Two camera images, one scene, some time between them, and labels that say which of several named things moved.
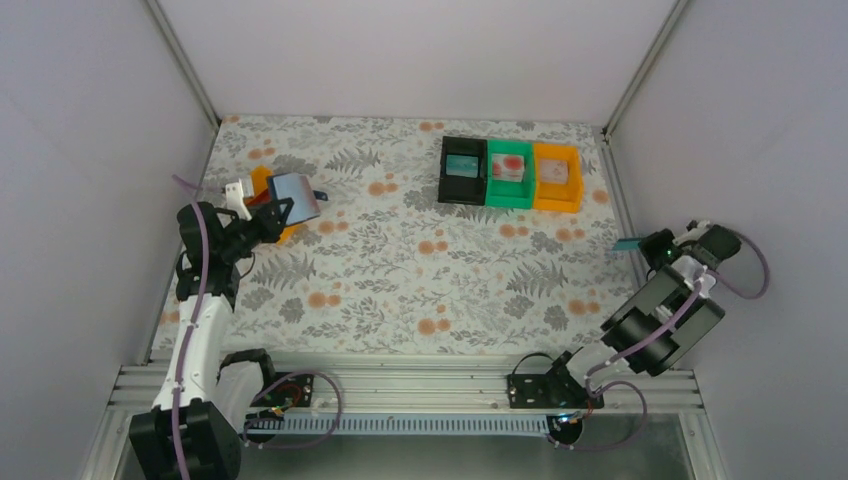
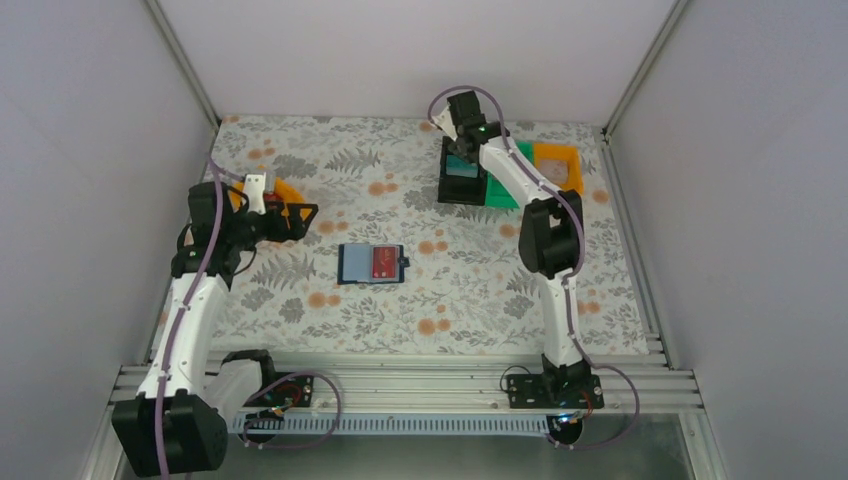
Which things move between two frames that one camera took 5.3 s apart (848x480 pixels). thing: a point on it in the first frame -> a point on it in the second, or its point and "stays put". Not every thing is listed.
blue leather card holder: x=300 y=188 -> x=355 y=264
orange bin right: x=556 y=196 stays put
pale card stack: x=554 y=171 stays put
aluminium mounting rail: x=406 y=383 stays put
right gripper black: x=654 y=248 -> x=460 y=178
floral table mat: x=385 y=267 stays put
